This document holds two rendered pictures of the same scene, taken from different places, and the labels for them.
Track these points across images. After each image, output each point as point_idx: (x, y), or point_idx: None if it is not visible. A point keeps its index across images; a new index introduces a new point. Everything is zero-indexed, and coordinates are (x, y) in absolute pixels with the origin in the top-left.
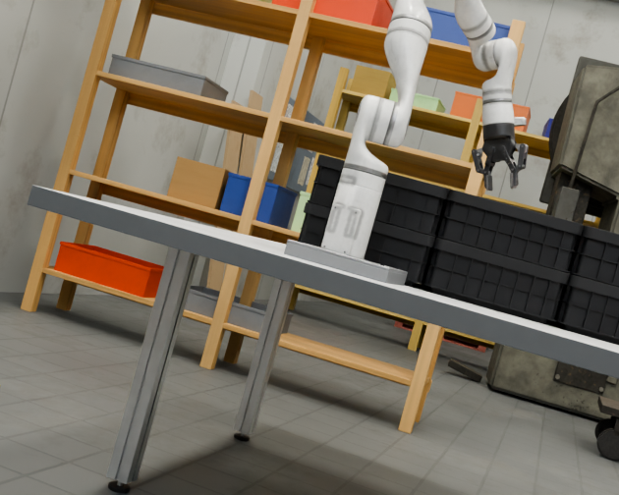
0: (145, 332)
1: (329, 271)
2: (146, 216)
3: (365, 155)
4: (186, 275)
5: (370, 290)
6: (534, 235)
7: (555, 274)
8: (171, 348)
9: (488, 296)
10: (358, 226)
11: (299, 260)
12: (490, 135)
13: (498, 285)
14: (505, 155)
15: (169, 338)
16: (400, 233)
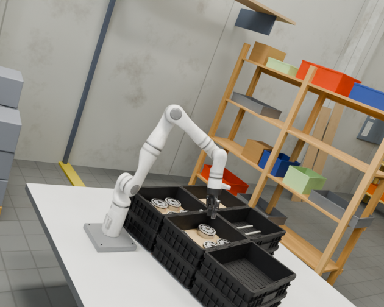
0: None
1: (55, 246)
2: (47, 202)
3: (114, 198)
4: None
5: (60, 258)
6: (187, 247)
7: (189, 267)
8: None
9: (169, 266)
10: (110, 224)
11: (56, 237)
12: (206, 192)
13: (171, 263)
14: (211, 203)
15: None
16: (145, 228)
